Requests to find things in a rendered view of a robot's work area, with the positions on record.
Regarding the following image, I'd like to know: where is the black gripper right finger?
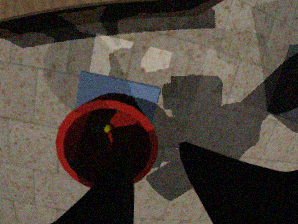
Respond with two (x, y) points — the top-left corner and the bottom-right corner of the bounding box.
(180, 143), (298, 224)

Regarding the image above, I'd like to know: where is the brown flat bar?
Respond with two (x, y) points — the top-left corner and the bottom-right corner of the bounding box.
(0, 0), (222, 39)

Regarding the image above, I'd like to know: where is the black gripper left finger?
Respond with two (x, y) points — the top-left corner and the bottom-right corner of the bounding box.
(52, 153), (134, 224)

